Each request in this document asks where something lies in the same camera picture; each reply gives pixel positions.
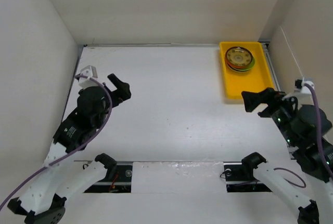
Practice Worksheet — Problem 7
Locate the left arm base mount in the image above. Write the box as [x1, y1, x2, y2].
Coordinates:
[84, 161, 133, 193]

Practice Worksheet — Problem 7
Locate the yellow patterned plate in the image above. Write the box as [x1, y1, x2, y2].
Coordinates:
[225, 46, 254, 69]
[226, 62, 245, 70]

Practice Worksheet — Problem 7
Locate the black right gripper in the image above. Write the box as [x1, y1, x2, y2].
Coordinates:
[241, 85, 301, 145]

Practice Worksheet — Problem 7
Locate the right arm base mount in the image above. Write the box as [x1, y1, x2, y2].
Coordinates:
[220, 161, 271, 193]

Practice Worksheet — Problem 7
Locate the black plate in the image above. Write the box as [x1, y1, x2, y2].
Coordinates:
[230, 69, 250, 73]

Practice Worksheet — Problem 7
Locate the orange plate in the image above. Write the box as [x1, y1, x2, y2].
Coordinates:
[228, 66, 250, 72]

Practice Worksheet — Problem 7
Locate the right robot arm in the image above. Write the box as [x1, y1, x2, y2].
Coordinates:
[240, 84, 332, 223]

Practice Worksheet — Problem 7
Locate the yellow plastic bin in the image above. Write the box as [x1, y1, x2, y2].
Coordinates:
[219, 42, 275, 100]

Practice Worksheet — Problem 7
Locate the green plate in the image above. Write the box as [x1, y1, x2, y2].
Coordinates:
[239, 60, 255, 72]

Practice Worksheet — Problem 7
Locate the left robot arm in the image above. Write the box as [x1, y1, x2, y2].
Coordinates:
[1, 71, 131, 223]

